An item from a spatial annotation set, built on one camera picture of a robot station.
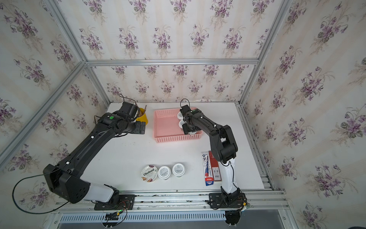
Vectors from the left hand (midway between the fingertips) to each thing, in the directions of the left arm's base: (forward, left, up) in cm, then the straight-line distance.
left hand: (138, 128), depth 79 cm
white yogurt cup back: (+20, -23, -13) cm, 33 cm away
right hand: (+9, -33, -15) cm, 37 cm away
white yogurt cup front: (-20, -15, -14) cm, 28 cm away
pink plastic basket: (+13, -13, -18) cm, 26 cm away
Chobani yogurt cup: (-20, -6, -15) cm, 26 cm away
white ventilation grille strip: (-39, -32, -21) cm, 54 cm away
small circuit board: (-39, +11, -21) cm, 46 cm away
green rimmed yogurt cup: (+3, -31, -9) cm, 33 cm away
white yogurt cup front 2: (-18, -23, -14) cm, 33 cm away
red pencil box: (-18, -45, -18) cm, 52 cm away
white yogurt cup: (+14, -24, -12) cm, 30 cm away
